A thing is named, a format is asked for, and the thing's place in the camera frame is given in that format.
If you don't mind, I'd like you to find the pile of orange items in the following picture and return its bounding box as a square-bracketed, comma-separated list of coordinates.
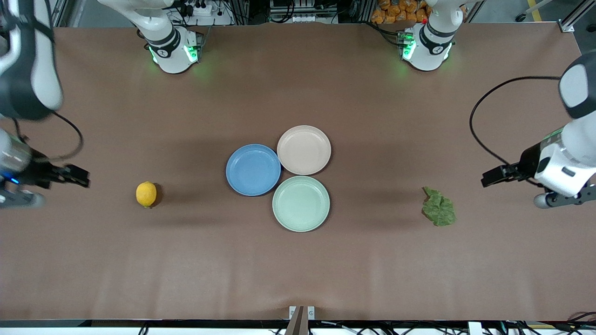
[371, 0, 429, 24]

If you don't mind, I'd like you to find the green lettuce leaf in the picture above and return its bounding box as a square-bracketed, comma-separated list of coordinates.
[421, 186, 457, 228]

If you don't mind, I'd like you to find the white power strip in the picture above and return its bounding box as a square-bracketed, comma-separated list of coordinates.
[168, 0, 233, 26]

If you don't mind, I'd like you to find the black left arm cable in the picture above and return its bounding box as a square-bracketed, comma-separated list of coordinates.
[468, 76, 562, 167]

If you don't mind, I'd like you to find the aluminium frame post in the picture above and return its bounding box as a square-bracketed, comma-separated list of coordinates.
[559, 0, 596, 33]
[50, 0, 70, 27]

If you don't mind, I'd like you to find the pale green plate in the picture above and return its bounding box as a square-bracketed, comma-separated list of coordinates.
[272, 175, 331, 233]

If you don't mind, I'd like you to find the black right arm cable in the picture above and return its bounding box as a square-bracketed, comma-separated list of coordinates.
[10, 111, 85, 163]

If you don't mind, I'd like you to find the yellow lemon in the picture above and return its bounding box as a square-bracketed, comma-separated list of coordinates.
[135, 181, 157, 208]

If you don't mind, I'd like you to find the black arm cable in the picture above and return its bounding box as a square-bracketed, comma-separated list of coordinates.
[468, 76, 562, 167]
[10, 111, 85, 163]

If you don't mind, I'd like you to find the blue plate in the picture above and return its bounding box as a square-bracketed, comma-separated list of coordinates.
[226, 144, 282, 197]

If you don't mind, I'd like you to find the beige plate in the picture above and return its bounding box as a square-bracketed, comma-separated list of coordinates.
[277, 125, 332, 176]

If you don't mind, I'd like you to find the metal bracket with brown bar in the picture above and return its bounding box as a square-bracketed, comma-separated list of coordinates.
[285, 306, 315, 335]

